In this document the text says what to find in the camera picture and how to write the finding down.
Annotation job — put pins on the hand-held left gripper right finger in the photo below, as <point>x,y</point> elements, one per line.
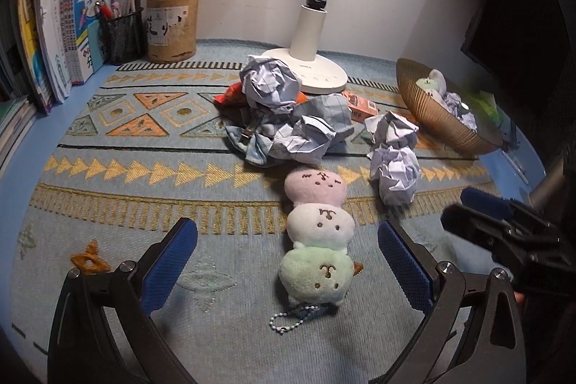
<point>405,271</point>

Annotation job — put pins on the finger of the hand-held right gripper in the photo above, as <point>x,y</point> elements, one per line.
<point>488,202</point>
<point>472,224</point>

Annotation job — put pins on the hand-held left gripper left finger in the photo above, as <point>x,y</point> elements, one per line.
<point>168,267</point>

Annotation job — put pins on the pink white green plush toy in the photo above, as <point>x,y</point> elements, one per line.
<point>319,226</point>
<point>425,86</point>

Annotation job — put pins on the amber ribbed glass bowl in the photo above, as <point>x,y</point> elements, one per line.
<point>432,118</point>

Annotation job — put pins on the denim bow hair clip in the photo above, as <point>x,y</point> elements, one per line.
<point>256,150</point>

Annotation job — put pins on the small orange carton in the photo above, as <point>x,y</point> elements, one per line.
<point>360,107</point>

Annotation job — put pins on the red orange wrapper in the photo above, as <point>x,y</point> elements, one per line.
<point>229,94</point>

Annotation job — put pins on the pile of paper balls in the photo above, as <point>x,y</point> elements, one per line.
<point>270,82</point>

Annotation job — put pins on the patterned woven mat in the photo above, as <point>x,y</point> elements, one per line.
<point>157,186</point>

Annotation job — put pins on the green packet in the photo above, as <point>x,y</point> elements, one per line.
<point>483,105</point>

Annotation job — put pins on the black monitor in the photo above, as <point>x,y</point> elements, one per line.
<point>517,6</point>

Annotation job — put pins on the green book stack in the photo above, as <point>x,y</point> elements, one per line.
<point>15,123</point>

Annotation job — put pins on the black mesh pen holder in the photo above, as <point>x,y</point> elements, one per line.
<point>121,40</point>

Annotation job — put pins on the bamboo pen holder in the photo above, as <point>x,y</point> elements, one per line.
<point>173,33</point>

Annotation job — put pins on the white desk lamp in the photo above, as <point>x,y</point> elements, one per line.
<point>310,28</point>

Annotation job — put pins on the row of upright books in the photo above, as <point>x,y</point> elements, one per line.
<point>58,19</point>

